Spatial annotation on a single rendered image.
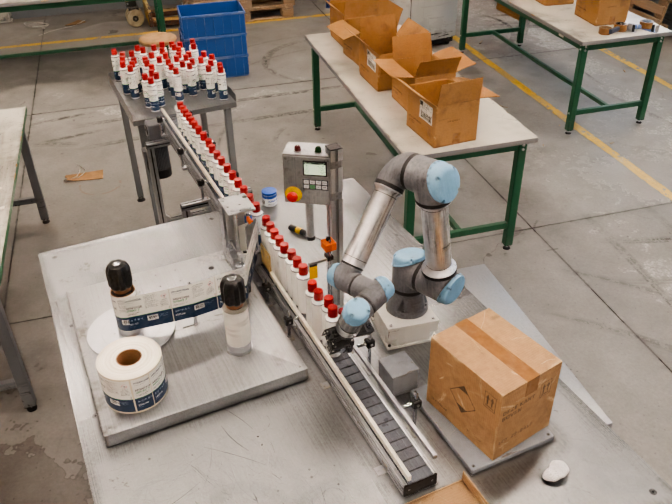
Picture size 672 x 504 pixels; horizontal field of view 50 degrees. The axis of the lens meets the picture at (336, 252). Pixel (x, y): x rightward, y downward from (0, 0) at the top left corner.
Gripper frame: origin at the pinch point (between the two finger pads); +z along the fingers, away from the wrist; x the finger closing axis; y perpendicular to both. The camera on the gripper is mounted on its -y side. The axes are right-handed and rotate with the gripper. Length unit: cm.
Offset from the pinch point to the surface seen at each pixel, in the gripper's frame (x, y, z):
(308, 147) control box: -62, -8, -26
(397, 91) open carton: -173, -137, 110
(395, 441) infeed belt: 36.4, 0.4, -14.8
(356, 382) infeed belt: 13.1, -0.2, -1.2
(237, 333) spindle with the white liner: -17.0, 29.8, 4.6
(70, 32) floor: -573, 5, 439
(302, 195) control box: -51, -4, -15
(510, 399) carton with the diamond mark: 40, -26, -41
